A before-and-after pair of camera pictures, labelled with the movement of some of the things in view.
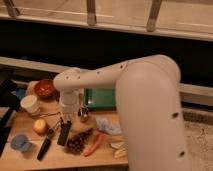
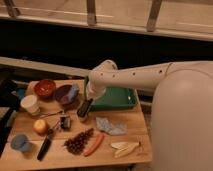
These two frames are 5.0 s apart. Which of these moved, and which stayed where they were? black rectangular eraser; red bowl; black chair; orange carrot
Moved: black rectangular eraser
Stayed: orange carrot; black chair; red bowl
